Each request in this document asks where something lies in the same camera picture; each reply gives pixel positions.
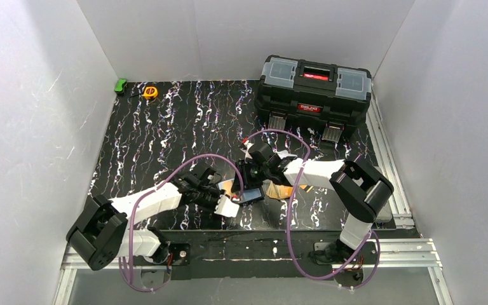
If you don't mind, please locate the orange object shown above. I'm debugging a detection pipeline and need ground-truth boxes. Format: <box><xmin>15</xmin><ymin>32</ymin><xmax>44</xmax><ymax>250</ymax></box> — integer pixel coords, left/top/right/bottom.
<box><xmin>266</xmin><ymin>182</ymin><xmax>293</xmax><ymax>200</ymax></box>

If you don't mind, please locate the single orange VIP card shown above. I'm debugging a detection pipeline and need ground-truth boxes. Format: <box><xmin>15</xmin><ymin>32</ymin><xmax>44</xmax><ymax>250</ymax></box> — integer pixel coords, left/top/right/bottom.
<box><xmin>219</xmin><ymin>179</ymin><xmax>234</xmax><ymax>194</ymax></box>

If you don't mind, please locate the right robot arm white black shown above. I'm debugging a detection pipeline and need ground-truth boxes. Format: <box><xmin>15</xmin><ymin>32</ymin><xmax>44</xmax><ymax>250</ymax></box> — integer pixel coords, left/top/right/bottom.
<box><xmin>238</xmin><ymin>140</ymin><xmax>394</xmax><ymax>250</ymax></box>

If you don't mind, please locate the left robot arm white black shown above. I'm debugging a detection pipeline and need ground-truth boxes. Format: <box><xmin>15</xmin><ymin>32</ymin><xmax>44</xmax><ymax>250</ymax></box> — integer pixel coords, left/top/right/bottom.
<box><xmin>65</xmin><ymin>165</ymin><xmax>239</xmax><ymax>271</ymax></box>

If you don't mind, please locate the yellow tape measure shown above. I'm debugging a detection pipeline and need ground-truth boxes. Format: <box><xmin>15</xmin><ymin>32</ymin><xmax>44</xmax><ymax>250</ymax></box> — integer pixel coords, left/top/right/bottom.
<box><xmin>142</xmin><ymin>86</ymin><xmax>159</xmax><ymax>100</ymax></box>

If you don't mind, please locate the grey foam pad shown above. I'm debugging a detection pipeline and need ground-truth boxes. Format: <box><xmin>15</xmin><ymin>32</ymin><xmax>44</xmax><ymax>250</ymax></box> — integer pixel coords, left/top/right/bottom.
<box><xmin>370</xmin><ymin>166</ymin><xmax>394</xmax><ymax>223</ymax></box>

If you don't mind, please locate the green small object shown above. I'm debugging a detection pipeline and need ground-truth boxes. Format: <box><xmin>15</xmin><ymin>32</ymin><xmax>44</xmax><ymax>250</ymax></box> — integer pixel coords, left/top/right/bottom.
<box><xmin>114</xmin><ymin>79</ymin><xmax>128</xmax><ymax>95</ymax></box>

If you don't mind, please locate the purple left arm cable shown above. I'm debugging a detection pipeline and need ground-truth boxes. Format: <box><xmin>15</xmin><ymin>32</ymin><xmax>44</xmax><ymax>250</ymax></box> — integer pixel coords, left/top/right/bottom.
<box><xmin>118</xmin><ymin>153</ymin><xmax>245</xmax><ymax>294</ymax></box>

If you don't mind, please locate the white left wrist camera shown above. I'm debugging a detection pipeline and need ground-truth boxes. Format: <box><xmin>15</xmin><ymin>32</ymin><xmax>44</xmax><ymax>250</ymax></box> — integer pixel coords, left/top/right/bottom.
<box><xmin>214</xmin><ymin>195</ymin><xmax>240</xmax><ymax>217</ymax></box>

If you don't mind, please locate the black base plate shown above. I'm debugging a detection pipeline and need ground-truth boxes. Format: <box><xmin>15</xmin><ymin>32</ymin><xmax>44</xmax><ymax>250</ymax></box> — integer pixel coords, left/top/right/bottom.
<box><xmin>128</xmin><ymin>229</ymin><xmax>365</xmax><ymax>282</ymax></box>

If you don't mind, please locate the black toolbox with red handle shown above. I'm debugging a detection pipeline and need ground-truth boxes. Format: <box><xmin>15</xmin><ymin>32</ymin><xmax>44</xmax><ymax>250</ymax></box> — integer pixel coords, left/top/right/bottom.
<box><xmin>254</xmin><ymin>55</ymin><xmax>372</xmax><ymax>142</ymax></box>

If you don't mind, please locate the aluminium frame rail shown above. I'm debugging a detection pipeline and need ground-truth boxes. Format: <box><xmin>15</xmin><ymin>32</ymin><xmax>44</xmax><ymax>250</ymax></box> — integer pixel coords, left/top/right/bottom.
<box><xmin>366</xmin><ymin>96</ymin><xmax>412</xmax><ymax>226</ymax></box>

